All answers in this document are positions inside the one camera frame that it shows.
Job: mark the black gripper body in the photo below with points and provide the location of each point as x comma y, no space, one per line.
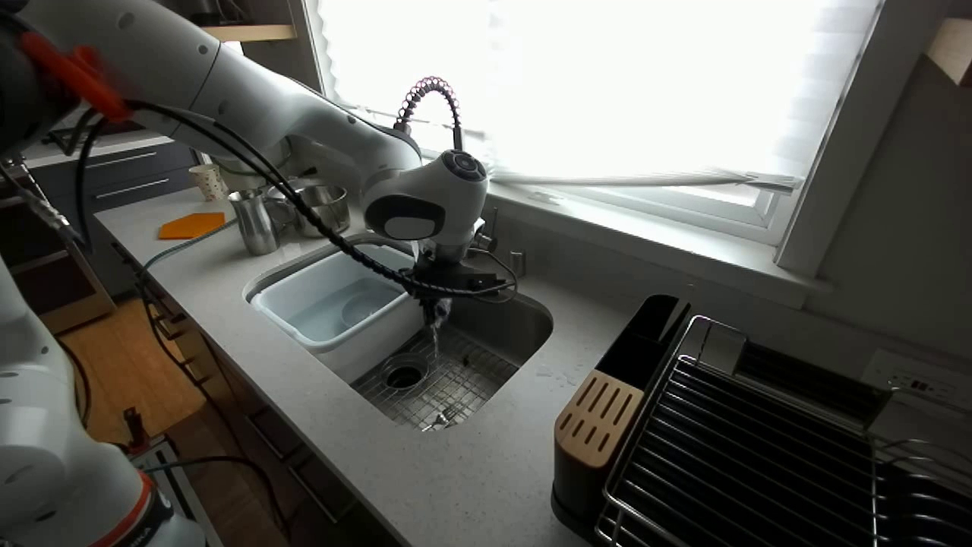
443,276

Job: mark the chrome spring neck faucet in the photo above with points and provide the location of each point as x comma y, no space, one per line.
428,91

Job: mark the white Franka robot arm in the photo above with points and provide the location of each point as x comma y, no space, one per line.
274,112

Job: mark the stainless steel sink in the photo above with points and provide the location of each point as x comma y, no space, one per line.
519,322

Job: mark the black holder wooden slotted top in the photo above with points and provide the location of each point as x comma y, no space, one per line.
599,415

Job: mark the white plastic wash basin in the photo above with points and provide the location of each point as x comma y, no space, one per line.
339,306

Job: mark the metal cup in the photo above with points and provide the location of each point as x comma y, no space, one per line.
255,227

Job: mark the orange flat scraper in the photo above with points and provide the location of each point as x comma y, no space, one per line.
194,227

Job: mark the narrow white pleated blind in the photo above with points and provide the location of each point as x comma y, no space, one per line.
657,81

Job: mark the wooden shelf board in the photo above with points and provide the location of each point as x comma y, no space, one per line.
260,33

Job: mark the black coffee machine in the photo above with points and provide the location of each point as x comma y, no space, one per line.
749,457

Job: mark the white wall outlet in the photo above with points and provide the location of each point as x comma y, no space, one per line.
914,384

